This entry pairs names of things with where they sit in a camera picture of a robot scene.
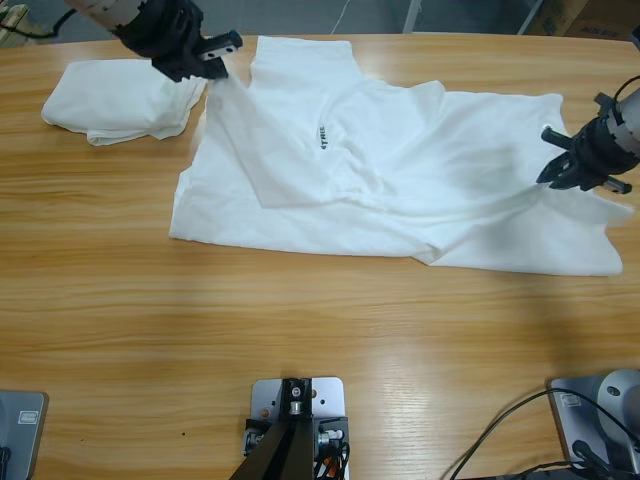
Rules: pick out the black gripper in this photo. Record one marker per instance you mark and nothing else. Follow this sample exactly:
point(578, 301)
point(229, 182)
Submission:
point(597, 155)
point(165, 35)

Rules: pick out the white t-shirt with black print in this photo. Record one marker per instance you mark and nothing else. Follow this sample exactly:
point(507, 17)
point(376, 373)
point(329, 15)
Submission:
point(400, 200)

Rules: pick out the folded plain white t-shirt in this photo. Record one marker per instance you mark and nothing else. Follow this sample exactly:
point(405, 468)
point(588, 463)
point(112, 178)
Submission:
point(110, 105)

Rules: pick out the brown cardboard box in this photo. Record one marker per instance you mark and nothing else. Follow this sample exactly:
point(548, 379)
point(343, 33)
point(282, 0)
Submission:
point(590, 15)

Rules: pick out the wooden pallet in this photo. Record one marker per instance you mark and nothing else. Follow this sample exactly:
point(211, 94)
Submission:
point(20, 20)

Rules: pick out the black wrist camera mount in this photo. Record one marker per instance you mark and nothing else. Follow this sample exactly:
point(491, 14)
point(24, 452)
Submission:
point(602, 100)

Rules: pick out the white metal frame leg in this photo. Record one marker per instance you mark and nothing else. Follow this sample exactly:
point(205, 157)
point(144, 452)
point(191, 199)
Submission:
point(413, 15)
point(531, 15)

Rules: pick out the grey base plate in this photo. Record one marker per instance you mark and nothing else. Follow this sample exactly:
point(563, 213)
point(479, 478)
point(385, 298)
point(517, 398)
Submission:
point(575, 415)
point(30, 435)

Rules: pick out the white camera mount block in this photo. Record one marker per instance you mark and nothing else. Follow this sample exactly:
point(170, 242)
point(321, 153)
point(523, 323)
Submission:
point(327, 395)

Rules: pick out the dark camera post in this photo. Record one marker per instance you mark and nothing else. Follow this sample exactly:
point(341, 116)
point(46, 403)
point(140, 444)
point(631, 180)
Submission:
point(280, 450)

